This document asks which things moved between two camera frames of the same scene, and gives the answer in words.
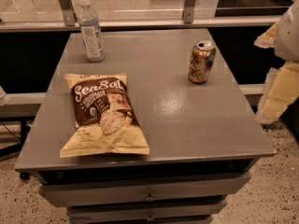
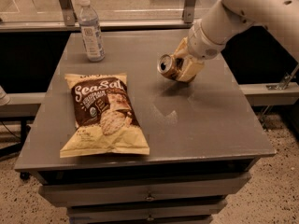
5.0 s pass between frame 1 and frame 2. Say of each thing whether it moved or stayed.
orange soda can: moved
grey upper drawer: stayed
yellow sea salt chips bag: stayed
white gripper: moved
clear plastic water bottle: stayed
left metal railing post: stayed
